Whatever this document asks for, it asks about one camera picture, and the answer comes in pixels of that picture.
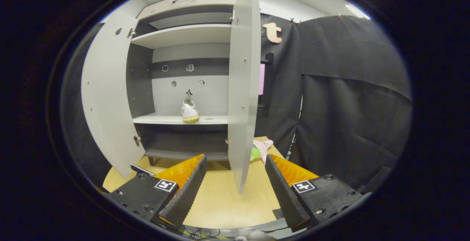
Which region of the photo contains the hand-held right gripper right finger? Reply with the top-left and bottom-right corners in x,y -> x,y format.
264,154 -> 364,232

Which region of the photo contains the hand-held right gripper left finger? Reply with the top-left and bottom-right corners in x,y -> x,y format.
107,154 -> 209,229

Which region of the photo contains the white canvas shoe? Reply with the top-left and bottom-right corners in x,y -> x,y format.
180,99 -> 200,123

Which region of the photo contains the grey shoe cabinet door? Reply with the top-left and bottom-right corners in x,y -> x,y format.
227,0 -> 274,194
81,13 -> 146,179

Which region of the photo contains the grey shoe cabinet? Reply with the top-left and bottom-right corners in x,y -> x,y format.
126,0 -> 239,161

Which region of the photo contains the grey cabinet drawer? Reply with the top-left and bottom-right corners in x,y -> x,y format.
137,0 -> 239,20

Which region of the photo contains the pink star plush toy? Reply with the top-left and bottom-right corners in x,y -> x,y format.
250,139 -> 274,164

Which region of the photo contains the black backdrop cloth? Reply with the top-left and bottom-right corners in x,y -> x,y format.
61,12 -> 412,191

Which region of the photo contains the ceiling light panel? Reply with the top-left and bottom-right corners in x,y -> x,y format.
345,4 -> 370,20

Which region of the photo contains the black cable bundle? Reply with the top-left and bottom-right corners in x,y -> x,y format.
180,226 -> 223,240

